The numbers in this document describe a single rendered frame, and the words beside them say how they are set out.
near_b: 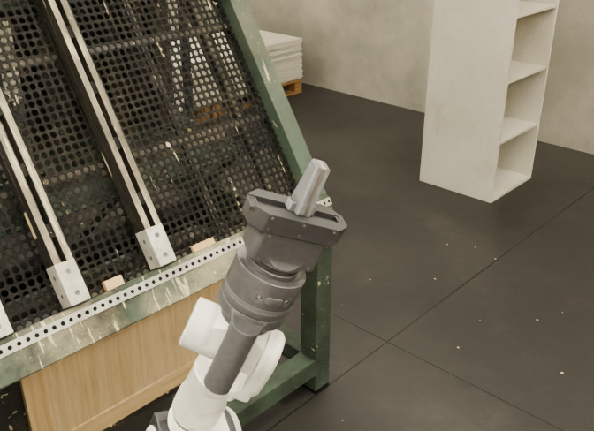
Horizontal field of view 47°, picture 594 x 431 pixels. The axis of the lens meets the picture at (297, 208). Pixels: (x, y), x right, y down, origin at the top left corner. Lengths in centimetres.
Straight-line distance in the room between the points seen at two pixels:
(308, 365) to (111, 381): 83
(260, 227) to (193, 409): 34
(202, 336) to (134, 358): 171
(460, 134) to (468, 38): 65
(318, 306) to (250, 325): 201
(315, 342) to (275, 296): 212
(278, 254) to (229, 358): 13
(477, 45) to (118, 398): 316
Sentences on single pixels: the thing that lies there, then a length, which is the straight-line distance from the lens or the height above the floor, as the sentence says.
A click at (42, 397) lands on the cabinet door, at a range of 241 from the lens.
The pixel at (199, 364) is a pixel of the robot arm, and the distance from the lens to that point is 94.
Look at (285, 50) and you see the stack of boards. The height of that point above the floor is 47.
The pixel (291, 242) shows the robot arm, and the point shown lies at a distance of 77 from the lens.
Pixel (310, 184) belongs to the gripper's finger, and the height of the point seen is 170.
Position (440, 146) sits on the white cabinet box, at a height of 31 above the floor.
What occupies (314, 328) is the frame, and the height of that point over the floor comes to 34.
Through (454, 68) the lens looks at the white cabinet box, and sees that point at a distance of 478.
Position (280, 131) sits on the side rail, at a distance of 263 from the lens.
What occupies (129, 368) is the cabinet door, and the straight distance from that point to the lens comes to 257.
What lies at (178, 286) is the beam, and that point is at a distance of 222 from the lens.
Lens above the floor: 200
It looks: 26 degrees down
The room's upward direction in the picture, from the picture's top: straight up
